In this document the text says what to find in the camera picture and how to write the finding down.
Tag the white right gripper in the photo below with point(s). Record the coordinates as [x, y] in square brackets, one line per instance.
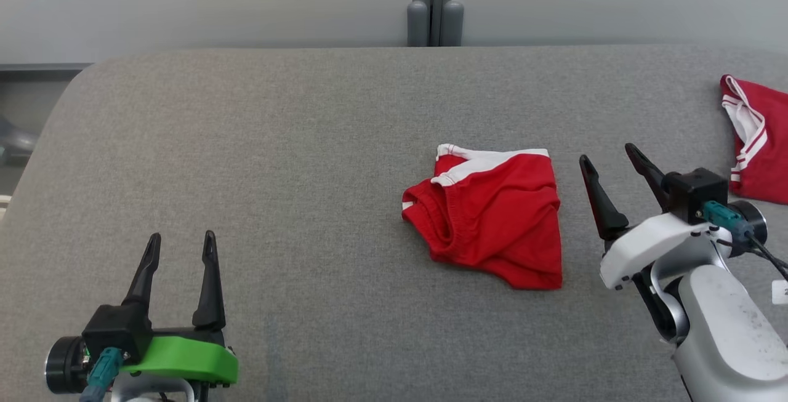
[652, 245]

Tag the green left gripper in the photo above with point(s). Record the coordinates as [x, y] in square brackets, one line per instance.
[191, 356]

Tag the red shorts with white stripe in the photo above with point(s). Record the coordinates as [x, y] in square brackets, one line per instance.
[498, 217]

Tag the red jersey with striped trim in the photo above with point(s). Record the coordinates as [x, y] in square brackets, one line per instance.
[766, 156]

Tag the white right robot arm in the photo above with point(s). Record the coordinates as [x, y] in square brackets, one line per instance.
[726, 328]

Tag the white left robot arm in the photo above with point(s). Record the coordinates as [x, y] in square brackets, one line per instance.
[154, 389]

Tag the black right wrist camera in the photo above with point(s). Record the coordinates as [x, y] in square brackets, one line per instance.
[695, 189]

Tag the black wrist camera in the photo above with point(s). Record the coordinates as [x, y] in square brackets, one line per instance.
[117, 331]
[695, 189]

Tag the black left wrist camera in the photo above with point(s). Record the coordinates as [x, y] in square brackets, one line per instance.
[117, 331]

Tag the grey partition post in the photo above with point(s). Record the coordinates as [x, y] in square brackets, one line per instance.
[434, 8]

